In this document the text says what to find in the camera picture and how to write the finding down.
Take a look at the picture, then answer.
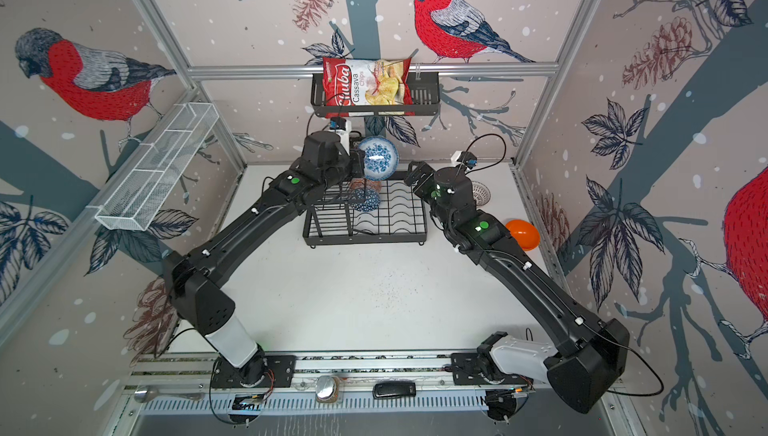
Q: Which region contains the blue floral bowl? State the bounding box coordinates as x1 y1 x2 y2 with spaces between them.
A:
358 137 399 181

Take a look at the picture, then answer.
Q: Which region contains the orange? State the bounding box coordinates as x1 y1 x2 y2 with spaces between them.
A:
349 178 381 192

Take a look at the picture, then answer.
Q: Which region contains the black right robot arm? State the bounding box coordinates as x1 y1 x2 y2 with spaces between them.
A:
405 162 629 414

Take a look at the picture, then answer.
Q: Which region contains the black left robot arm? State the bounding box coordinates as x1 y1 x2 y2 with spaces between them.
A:
162 131 365 385

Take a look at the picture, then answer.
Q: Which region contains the white brown patterned bowl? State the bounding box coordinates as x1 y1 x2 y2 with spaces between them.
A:
472 181 492 207

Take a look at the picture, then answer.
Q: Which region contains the red cassava chips bag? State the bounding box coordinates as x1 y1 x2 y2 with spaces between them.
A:
321 58 413 109

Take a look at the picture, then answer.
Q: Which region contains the orange plastic bowl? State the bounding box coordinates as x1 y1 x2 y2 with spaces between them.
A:
505 219 541 251

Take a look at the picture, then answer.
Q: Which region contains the black remote fob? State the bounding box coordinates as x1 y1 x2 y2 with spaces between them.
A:
372 380 417 400

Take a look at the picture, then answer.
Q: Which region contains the silver bell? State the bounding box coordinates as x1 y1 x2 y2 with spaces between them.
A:
315 375 341 404

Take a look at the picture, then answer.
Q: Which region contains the metal ladle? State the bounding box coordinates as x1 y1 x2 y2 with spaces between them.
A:
133 386 203 404

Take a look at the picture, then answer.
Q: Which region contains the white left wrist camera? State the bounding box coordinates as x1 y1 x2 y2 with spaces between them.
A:
329 117 352 153

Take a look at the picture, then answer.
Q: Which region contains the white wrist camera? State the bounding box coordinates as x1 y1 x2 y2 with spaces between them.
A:
329 117 352 153
451 151 478 174

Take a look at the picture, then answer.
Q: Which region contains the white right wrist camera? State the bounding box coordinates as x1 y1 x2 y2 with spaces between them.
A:
451 151 478 174

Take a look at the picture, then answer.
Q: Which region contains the black wire dish rack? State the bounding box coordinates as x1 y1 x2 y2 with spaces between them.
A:
301 129 430 248

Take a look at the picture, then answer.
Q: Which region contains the black wall shelf basket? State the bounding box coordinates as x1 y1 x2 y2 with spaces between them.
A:
310 72 441 118

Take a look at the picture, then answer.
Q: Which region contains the white wire wall basket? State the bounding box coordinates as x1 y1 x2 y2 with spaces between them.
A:
95 102 219 231

